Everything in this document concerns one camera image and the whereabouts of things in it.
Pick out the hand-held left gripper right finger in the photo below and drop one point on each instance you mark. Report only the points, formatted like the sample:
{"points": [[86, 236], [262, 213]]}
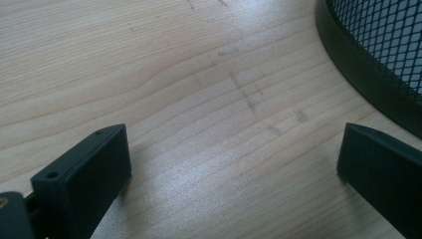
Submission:
{"points": [[381, 172]]}

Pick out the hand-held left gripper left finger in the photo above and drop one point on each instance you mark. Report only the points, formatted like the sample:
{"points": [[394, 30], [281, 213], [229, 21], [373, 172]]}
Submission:
{"points": [[86, 176]]}

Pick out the black mesh trash bin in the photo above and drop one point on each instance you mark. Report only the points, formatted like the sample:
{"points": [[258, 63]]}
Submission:
{"points": [[345, 63]]}

